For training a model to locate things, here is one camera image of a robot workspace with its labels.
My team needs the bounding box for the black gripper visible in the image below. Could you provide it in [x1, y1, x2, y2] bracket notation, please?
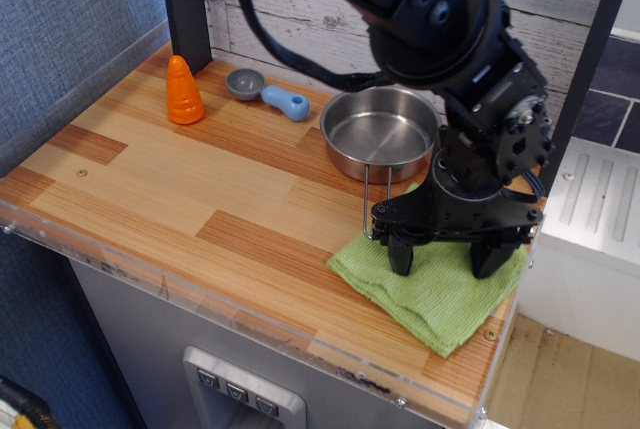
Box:
[370, 171, 544, 279]

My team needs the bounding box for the green cloth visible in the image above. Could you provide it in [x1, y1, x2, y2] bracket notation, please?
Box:
[326, 182, 530, 359]

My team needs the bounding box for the steel pan with wire handle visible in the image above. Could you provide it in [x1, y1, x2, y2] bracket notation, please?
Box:
[319, 87, 441, 239]

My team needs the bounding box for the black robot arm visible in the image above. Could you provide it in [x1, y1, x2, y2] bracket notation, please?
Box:
[347, 0, 554, 279]

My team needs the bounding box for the white ribbed appliance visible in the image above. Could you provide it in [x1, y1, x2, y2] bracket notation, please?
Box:
[519, 138, 639, 360]

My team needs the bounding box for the blue grey measuring scoop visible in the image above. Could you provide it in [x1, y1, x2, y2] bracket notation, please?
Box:
[226, 68, 310, 122]

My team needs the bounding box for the orange toy carrot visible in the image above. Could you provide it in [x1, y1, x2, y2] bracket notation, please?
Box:
[166, 55, 205, 125]

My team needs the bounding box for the grey cabinet with dispenser panel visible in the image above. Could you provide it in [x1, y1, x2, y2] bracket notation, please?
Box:
[72, 261, 479, 428]

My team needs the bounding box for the yellow object bottom left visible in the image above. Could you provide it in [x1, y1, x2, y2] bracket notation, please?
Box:
[1, 385, 59, 429]

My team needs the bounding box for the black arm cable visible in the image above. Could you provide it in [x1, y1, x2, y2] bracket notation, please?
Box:
[230, 0, 396, 95]

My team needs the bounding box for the dark right shelf post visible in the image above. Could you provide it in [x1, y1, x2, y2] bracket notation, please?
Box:
[539, 0, 623, 196]

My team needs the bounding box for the dark shelf post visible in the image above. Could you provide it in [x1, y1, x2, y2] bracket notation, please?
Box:
[165, 0, 212, 74]
[539, 0, 623, 196]

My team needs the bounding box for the dark left shelf post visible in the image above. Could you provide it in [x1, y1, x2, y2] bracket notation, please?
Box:
[165, 0, 212, 74]

